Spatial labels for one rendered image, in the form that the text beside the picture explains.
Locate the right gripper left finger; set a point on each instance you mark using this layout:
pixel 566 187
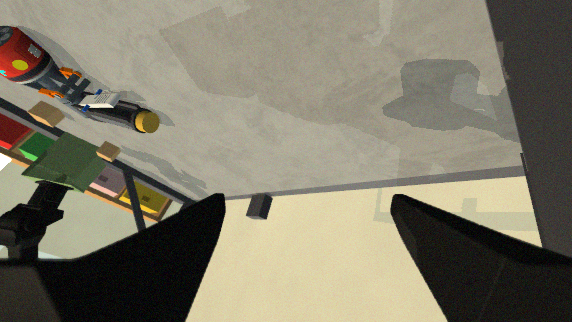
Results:
pixel 150 276

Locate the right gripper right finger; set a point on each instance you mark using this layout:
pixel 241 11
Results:
pixel 477 274

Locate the tan block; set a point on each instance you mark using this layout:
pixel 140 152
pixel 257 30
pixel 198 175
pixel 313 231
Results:
pixel 46 113
pixel 108 151

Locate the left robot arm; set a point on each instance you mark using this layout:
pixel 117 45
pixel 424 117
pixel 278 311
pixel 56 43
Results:
pixel 22 228

